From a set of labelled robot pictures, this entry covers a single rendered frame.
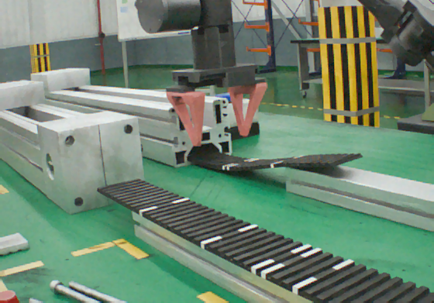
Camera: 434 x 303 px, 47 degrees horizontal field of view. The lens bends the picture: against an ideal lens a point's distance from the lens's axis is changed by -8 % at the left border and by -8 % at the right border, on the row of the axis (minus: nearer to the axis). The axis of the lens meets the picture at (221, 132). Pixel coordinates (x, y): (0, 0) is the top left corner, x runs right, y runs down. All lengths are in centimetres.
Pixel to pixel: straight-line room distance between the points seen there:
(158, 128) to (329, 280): 50
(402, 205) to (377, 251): 7
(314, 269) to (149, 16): 41
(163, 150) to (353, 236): 37
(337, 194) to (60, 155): 30
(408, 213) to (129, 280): 25
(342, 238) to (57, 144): 31
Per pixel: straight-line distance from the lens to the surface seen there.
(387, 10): 105
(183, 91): 68
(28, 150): 74
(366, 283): 32
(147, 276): 43
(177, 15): 65
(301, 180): 60
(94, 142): 60
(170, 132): 75
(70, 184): 60
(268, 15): 1152
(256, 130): 93
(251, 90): 73
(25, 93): 99
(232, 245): 38
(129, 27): 712
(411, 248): 45
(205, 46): 69
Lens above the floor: 96
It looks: 11 degrees down
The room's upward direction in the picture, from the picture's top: 4 degrees counter-clockwise
